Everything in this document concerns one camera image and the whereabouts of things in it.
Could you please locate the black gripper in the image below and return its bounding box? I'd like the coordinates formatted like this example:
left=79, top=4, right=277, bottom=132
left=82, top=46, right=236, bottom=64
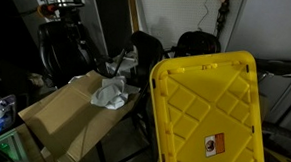
left=35, top=16, right=99, bottom=81

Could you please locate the white cloth towel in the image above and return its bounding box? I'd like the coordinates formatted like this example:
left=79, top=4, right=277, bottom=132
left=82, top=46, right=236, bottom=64
left=89, top=73, right=142, bottom=112

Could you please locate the crumpled white plastic sheet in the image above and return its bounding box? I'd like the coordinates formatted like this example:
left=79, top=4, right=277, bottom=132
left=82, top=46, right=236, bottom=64
left=105, top=54, right=139, bottom=81

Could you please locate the wooden plank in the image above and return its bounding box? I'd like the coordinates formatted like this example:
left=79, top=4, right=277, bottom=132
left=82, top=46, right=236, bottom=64
left=124, top=0, right=142, bottom=34

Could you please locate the brown cardboard box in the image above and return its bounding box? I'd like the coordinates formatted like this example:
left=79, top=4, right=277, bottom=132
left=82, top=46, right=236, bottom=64
left=15, top=65, right=142, bottom=162

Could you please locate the white pegboard panel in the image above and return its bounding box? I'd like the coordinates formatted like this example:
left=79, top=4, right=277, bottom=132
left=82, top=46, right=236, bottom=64
left=133, top=0, right=239, bottom=52

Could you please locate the black backpack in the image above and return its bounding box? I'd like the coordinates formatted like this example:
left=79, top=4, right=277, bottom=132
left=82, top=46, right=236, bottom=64
left=173, top=28, right=223, bottom=61

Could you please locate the green bottle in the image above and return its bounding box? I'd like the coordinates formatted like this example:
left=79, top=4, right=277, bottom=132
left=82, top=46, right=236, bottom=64
left=0, top=142, right=14, bottom=161

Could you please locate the large yellow plastic bin lid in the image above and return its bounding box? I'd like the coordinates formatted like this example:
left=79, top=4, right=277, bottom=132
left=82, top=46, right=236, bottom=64
left=144, top=45, right=273, bottom=162

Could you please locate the black padded armrest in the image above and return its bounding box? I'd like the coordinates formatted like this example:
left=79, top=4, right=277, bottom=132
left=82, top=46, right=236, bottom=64
left=254, top=58, right=291, bottom=77

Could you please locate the thin black hanging cable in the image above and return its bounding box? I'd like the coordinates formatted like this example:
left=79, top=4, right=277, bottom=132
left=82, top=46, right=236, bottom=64
left=196, top=0, right=212, bottom=32

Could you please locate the black hanging strap bundle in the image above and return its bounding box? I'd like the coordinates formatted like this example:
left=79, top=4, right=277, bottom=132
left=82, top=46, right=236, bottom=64
left=214, top=0, right=232, bottom=39

